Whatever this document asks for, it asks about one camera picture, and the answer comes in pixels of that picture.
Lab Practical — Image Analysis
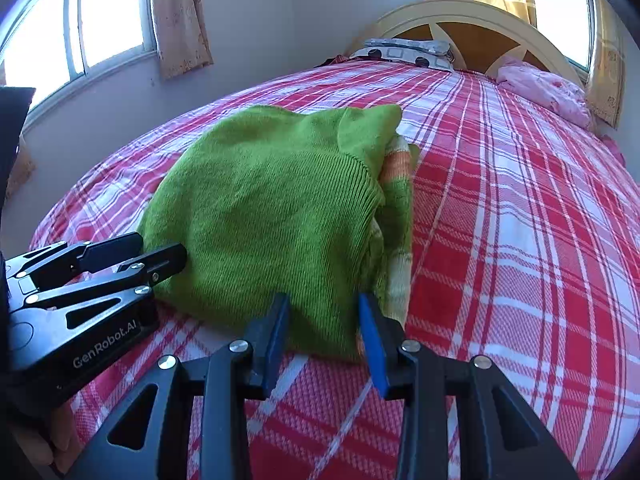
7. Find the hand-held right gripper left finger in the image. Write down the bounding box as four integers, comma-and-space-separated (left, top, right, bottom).
65, 292, 292, 480

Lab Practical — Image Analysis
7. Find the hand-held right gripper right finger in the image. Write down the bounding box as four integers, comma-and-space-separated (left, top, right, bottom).
357, 292, 582, 480

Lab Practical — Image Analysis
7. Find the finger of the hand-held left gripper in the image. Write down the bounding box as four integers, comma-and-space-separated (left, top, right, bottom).
12, 242, 189, 335
5, 232, 145, 292

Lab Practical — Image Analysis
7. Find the green striped knit sweater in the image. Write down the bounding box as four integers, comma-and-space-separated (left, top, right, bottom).
135, 104, 422, 364

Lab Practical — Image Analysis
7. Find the person's left hand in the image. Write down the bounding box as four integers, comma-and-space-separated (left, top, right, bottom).
7, 400, 83, 475

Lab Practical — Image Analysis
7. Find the red plaid bedspread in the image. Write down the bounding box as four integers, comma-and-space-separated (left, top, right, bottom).
30, 62, 640, 480

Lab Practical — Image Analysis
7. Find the wide sliding side window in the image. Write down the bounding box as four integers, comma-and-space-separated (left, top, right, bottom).
0, 0, 157, 128

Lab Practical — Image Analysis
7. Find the grey patterned pillow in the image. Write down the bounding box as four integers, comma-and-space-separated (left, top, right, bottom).
349, 37, 457, 73

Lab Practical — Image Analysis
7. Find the pink pillow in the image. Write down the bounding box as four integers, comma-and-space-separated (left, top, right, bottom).
495, 56, 597, 129

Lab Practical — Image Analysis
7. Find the cream wooden headboard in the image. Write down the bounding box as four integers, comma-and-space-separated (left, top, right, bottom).
372, 0, 590, 87

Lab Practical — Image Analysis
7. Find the window behind headboard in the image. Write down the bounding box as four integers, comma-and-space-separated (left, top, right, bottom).
527, 0, 597, 72

